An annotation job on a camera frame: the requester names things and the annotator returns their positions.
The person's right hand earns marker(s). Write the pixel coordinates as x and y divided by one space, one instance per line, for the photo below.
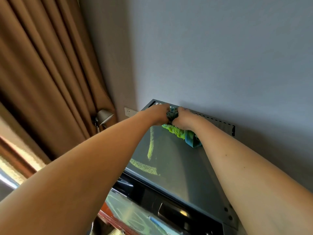
185 119

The person's left hand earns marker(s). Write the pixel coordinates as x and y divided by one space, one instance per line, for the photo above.
157 115

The green blue cleaning cloth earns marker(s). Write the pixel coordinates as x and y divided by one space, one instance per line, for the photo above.
181 134

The grey mini fridge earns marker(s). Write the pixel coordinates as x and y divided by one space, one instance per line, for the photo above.
176 173

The person's right forearm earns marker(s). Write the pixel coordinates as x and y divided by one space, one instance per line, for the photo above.
256 188

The person's left forearm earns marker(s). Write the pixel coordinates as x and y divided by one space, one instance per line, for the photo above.
73 183

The grey metal lamp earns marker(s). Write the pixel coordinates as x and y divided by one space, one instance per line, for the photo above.
104 117

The brown curtain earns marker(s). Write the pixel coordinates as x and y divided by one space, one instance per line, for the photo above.
44 70

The white wall socket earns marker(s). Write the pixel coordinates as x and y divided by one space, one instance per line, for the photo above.
130 112

